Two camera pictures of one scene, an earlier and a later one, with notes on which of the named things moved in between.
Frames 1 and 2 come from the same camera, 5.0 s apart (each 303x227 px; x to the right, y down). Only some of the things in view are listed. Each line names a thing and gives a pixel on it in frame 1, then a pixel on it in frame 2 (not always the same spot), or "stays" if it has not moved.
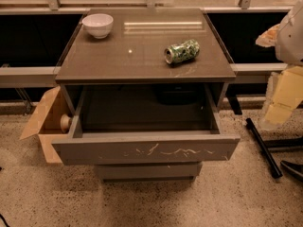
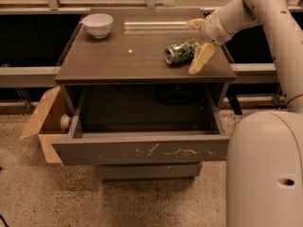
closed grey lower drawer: (148, 171) stays
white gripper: (291, 38) -> (213, 27)
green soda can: (187, 50) stays
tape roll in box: (65, 123) stays
